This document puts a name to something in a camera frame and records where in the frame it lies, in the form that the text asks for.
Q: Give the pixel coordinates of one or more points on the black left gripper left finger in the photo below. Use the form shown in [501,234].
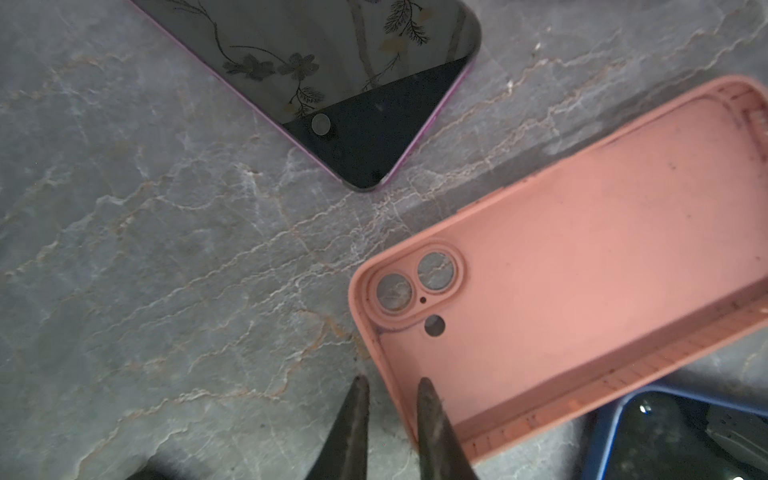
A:
[344,455]

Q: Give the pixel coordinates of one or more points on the black phone purple edge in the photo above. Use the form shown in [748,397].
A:
[353,84]

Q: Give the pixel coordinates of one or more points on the pink phone case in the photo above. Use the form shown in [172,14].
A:
[553,296]

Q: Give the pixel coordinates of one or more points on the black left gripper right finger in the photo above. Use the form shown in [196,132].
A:
[441,456]

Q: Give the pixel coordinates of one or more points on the black phone blue edge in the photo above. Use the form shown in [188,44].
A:
[664,431]

